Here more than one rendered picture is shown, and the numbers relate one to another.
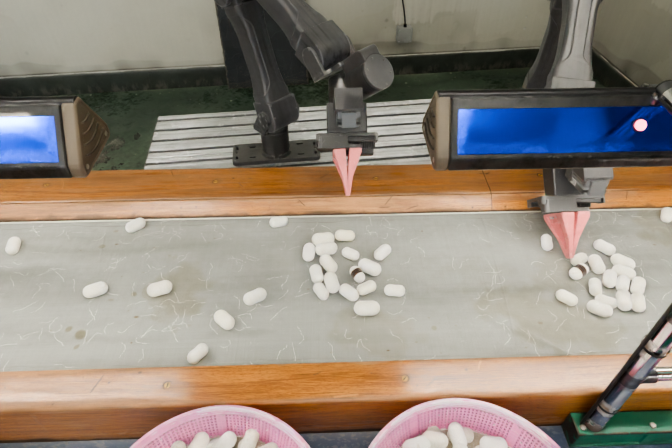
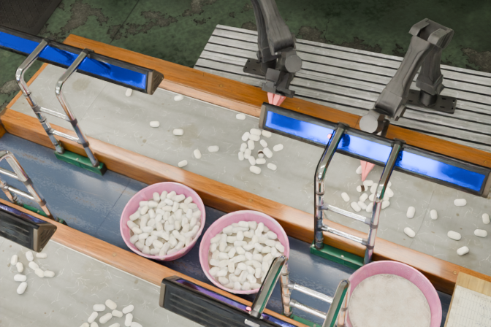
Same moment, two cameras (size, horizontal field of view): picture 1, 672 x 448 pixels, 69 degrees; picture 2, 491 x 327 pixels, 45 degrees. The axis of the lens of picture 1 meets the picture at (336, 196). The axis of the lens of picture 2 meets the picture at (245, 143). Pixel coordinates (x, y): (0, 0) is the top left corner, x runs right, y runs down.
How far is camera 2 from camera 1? 126 cm
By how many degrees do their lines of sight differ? 25
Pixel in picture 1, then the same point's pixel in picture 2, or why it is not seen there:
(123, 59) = not seen: outside the picture
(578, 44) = (402, 75)
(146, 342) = (166, 152)
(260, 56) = (261, 23)
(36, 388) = (125, 155)
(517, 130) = (286, 124)
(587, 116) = (312, 127)
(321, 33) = (278, 33)
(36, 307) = (131, 123)
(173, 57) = not seen: outside the picture
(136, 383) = (157, 166)
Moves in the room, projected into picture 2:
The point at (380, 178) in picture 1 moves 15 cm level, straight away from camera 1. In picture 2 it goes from (300, 109) to (321, 80)
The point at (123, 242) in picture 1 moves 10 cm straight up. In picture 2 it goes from (172, 104) to (166, 86)
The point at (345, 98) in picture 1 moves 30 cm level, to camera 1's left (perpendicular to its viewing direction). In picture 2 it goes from (271, 74) to (189, 49)
